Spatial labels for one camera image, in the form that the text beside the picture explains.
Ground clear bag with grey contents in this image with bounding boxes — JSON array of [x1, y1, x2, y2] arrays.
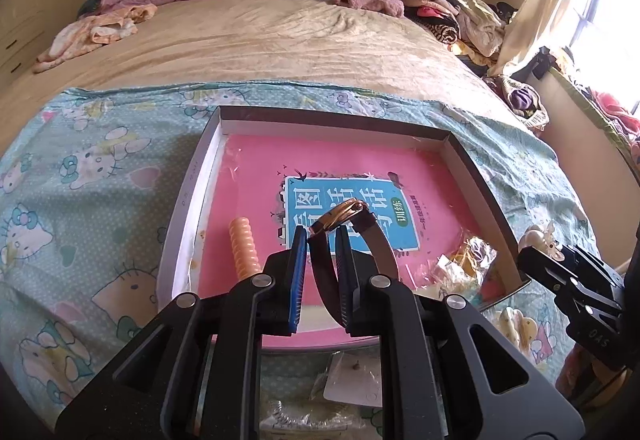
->
[[260, 395, 321, 440]]

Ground pink fuzzy garment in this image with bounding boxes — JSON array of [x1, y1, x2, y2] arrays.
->
[[332, 0, 406, 18]]

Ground shallow grey cardboard box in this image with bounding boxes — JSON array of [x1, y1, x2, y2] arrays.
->
[[155, 105, 532, 351]]

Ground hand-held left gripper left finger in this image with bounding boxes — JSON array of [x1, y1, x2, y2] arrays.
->
[[55, 225, 308, 440]]

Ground pink book with blue label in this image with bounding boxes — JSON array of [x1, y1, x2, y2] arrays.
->
[[192, 133, 501, 351]]

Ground pile of mixed clothes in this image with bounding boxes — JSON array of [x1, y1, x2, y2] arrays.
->
[[392, 0, 518, 66]]

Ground cream dotted hair claw clip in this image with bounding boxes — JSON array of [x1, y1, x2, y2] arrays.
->
[[492, 307, 551, 366]]

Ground basket of clothes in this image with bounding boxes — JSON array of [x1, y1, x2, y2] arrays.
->
[[485, 73, 551, 133]]

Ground pink clothes on windowsill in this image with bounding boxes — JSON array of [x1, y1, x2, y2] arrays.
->
[[550, 65, 640, 156]]

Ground window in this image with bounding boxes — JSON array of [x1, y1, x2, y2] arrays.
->
[[565, 0, 640, 121]]

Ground peach patterned garment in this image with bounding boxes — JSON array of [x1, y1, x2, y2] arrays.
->
[[34, 4, 158, 74]]

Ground orange spiral hair tie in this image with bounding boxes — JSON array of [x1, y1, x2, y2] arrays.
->
[[229, 217, 263, 281]]

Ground gold wristwatch with brown strap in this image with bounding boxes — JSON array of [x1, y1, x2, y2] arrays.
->
[[306, 197, 401, 321]]

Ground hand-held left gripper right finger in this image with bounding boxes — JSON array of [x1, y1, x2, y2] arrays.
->
[[335, 224, 586, 440]]

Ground bagged white earring card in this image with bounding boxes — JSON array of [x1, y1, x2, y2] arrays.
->
[[310, 352, 386, 407]]

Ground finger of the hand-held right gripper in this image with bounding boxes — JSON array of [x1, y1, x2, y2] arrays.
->
[[517, 244, 582, 304], [561, 244, 627, 307]]

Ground beige bed cover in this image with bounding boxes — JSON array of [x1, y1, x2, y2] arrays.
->
[[0, 0, 531, 151]]

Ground clear bag with yellow item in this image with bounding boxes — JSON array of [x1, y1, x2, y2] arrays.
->
[[425, 230, 501, 311]]

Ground small black object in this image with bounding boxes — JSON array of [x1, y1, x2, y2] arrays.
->
[[530, 48, 557, 80]]

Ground cartoon cat printed blanket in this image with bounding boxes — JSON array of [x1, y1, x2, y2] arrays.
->
[[0, 80, 601, 432]]

